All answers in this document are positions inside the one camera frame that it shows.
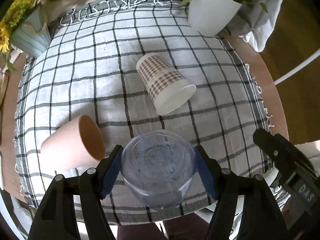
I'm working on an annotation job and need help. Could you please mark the pink plastic cup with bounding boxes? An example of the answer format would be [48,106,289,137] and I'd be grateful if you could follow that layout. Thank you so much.
[39,115,106,170]

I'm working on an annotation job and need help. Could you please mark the light blue ribbed vase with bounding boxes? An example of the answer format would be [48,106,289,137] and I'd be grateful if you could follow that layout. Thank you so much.
[10,7,52,58]

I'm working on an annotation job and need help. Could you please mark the crumpled grey clothes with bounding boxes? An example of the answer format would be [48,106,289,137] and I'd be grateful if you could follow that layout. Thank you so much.
[199,174,293,240]

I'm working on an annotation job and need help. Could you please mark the white plant pot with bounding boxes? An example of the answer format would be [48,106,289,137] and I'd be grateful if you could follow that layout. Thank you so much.
[188,0,242,36]

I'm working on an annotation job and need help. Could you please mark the plaid paper cup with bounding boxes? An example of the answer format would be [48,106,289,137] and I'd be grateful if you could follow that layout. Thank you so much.
[136,53,196,116]

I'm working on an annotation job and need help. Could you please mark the checkered grey white tablecloth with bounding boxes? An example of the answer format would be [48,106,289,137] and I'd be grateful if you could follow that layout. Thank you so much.
[13,0,275,225]

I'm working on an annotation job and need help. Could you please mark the clear plastic cup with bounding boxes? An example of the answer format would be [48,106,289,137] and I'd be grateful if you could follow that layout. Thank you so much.
[120,129,196,210]

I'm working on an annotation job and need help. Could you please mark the white curved pole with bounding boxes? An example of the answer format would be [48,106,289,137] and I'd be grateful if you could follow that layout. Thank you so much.
[274,49,320,85]

